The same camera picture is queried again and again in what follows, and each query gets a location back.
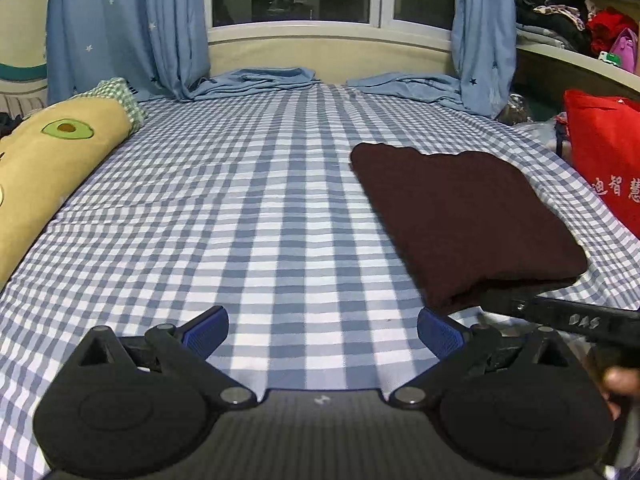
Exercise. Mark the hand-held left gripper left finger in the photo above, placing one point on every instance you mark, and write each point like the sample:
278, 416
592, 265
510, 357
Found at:
207, 329

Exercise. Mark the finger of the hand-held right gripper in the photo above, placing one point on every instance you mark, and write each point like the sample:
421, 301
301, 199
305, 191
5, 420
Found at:
502, 302

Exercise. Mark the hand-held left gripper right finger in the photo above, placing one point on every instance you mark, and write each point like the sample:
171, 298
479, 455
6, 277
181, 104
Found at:
440, 331

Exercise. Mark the maroon knit sweater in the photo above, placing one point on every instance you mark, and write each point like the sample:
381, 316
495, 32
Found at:
465, 215

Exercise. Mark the dark navy clothes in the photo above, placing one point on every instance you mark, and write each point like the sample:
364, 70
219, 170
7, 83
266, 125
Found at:
9, 122

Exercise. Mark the pile of mixed clothes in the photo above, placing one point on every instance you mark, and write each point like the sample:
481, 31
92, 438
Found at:
550, 15

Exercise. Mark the person's right hand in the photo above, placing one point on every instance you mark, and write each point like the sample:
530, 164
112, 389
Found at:
622, 390

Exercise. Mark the blue checkered bed sheet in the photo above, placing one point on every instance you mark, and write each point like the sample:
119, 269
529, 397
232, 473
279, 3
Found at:
250, 220

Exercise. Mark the red fabric bag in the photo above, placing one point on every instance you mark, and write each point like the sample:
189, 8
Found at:
607, 155

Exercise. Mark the yellow avocado print pillow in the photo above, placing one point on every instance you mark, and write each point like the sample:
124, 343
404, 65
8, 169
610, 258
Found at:
50, 160

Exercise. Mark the white window ledge shelf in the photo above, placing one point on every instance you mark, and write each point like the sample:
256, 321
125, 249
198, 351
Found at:
565, 60

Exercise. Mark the green checkered pillow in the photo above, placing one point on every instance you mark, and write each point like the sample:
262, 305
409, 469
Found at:
117, 95

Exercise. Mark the blue star print curtain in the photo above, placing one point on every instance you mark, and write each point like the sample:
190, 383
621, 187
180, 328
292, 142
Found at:
482, 35
125, 25

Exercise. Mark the pink handbag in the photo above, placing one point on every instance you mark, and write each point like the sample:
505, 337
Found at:
625, 50

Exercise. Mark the red cloth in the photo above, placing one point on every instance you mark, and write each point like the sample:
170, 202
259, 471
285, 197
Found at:
610, 22

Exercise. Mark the cream and teal headboard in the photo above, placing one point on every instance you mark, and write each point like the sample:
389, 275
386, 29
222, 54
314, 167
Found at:
22, 82

